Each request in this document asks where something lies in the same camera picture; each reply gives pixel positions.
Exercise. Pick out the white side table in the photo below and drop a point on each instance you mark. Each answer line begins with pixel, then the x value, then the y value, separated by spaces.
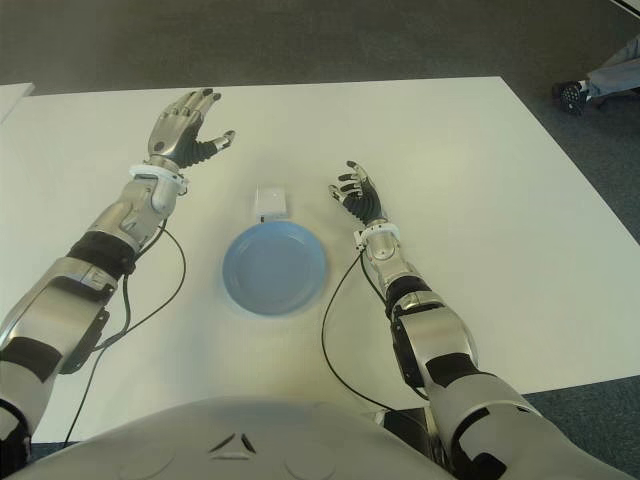
pixel 12 97

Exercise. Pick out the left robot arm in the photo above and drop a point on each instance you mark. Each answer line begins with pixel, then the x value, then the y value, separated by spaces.
pixel 60 300

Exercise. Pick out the black shoe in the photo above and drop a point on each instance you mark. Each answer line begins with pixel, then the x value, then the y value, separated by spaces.
pixel 570 95

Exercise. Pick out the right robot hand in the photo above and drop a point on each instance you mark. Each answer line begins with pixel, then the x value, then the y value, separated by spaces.
pixel 365 202

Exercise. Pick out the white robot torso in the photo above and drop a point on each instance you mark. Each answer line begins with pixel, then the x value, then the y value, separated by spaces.
pixel 225 450

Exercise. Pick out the grey trouser leg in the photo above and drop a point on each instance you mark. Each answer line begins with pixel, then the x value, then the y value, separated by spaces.
pixel 617 75

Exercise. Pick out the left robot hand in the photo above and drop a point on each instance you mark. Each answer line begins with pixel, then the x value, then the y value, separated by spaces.
pixel 172 135

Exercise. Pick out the blue plate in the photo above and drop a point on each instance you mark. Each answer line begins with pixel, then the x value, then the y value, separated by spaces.
pixel 275 270

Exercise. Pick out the white charger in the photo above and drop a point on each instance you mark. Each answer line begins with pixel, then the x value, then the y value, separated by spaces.
pixel 271 200

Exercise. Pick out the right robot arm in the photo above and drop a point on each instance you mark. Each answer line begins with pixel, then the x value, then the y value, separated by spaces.
pixel 440 335

